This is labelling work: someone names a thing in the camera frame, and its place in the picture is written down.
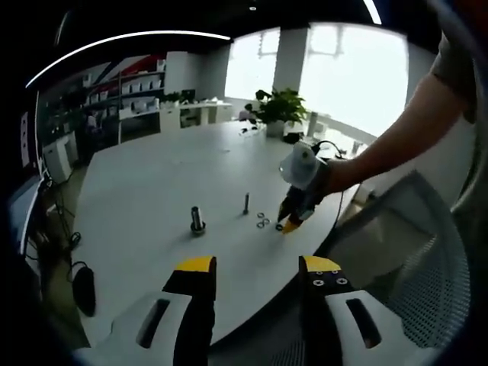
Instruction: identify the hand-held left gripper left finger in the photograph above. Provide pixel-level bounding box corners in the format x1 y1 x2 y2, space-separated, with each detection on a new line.
87 255 218 366

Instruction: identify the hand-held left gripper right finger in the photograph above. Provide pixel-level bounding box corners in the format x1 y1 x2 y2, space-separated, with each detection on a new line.
298 255 405 366

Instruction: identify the large threaded steel stud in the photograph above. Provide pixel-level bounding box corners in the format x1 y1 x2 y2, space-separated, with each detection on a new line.
189 205 208 234

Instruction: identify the person's right hand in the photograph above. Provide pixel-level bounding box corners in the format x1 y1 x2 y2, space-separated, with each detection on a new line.
323 159 361 197

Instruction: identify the potted green plant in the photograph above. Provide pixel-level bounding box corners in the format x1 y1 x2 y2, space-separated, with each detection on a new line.
254 88 308 137

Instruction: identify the grey mesh office chair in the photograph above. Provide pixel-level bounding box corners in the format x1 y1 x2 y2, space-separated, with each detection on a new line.
316 169 472 350

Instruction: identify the black computer mouse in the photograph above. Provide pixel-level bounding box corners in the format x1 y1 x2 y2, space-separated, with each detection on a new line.
72 261 97 317

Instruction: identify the white counter desk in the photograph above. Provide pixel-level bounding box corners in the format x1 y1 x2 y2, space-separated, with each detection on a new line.
158 97 233 129

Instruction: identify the person's grey shirt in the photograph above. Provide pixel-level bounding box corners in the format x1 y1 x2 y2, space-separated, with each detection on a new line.
430 28 488 249

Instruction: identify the storage shelving unit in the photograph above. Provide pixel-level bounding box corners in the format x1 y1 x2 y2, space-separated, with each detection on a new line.
82 53 167 115

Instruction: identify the curved computer monitor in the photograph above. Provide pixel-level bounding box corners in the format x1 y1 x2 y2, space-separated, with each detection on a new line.
7 177 46 260

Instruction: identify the white floor cabinet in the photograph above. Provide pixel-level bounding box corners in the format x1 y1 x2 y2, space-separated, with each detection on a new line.
42 135 79 180

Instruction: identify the white ceiling light strip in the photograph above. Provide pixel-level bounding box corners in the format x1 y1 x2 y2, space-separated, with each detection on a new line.
25 29 232 88

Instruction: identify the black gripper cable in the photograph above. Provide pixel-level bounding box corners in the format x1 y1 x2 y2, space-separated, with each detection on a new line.
313 140 346 230

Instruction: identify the black cable bundle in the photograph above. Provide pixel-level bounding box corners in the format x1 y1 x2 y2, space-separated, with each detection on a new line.
41 171 83 283

